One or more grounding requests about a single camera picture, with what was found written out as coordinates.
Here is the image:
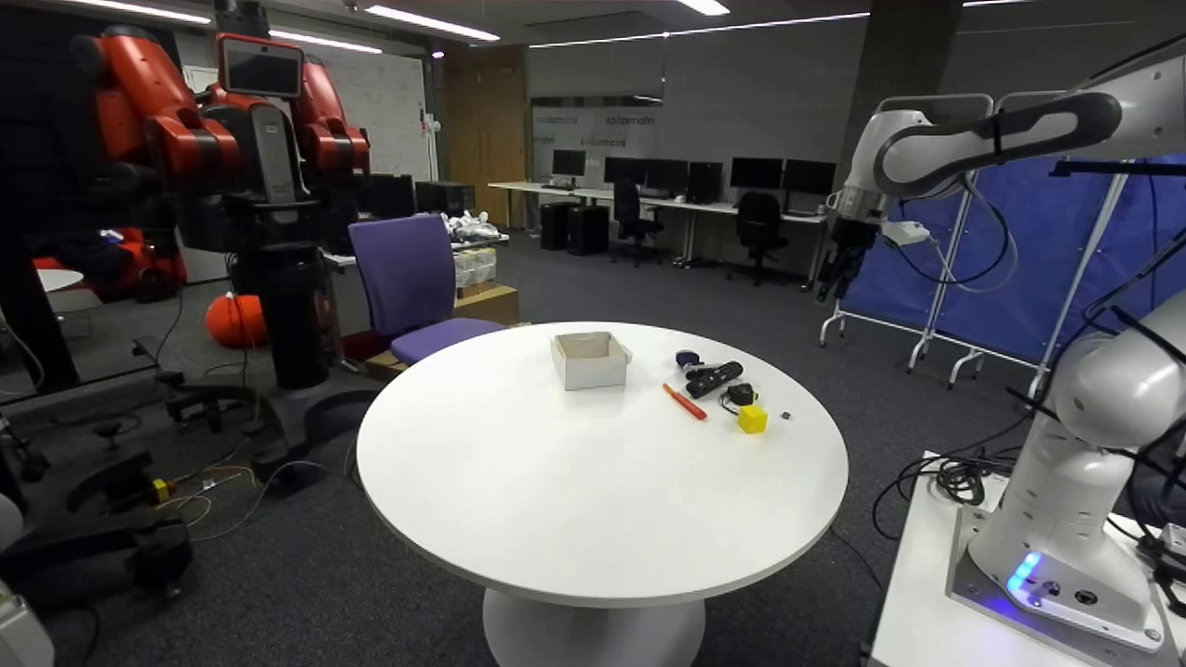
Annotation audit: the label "white square box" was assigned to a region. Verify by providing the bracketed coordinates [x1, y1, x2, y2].
[549, 331, 635, 391]

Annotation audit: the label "brown cardboard box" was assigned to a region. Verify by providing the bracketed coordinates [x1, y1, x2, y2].
[452, 281, 523, 331]

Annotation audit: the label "red marker pen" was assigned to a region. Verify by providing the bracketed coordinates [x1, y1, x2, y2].
[659, 380, 711, 425]

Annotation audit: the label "black office chair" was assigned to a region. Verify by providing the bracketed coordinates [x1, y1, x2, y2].
[612, 176, 665, 267]
[735, 189, 790, 289]

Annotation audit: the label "black remote control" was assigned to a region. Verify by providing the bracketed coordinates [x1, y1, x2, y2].
[682, 358, 749, 401]

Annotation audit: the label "stack of white boxes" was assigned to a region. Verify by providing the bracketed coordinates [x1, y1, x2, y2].
[442, 211, 504, 293]

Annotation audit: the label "long white desk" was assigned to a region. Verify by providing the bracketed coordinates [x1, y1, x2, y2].
[486, 176, 830, 270]

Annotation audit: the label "purple office chair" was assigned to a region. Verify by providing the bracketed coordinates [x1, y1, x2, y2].
[344, 211, 504, 369]

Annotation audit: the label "wooden door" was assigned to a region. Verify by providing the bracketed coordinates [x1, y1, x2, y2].
[436, 43, 535, 233]

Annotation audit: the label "whiteboard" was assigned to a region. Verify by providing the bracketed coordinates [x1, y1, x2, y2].
[311, 48, 444, 186]

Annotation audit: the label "ceiling light strip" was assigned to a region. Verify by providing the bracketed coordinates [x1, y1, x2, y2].
[362, 0, 504, 48]

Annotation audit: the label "orange ball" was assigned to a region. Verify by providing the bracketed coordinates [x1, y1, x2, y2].
[204, 289, 273, 352]

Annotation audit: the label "red Baxter robot with screen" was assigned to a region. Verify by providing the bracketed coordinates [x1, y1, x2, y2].
[72, 0, 373, 478]

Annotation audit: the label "white robot mounting platform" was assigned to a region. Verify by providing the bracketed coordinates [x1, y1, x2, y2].
[869, 475, 1186, 667]

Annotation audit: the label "blue partition screen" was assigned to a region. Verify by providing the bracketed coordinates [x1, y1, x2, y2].
[816, 90, 1186, 401]

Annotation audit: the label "black chair base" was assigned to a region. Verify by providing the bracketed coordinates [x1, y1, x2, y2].
[58, 449, 200, 605]

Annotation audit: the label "black boom rod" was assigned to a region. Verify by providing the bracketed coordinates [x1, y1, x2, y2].
[1054, 157, 1186, 176]

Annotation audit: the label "white table pedestal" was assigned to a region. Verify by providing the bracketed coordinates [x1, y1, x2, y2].
[477, 587, 711, 667]

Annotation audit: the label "black floor cables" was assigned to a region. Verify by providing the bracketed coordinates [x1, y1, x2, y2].
[869, 449, 996, 543]

